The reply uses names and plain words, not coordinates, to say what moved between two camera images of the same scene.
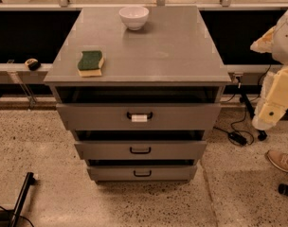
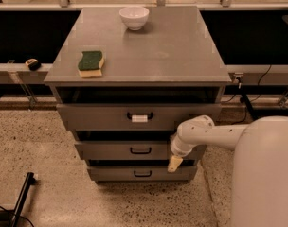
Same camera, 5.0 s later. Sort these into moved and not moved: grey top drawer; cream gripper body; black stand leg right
Moved: cream gripper body
Not moved: black stand leg right; grey top drawer
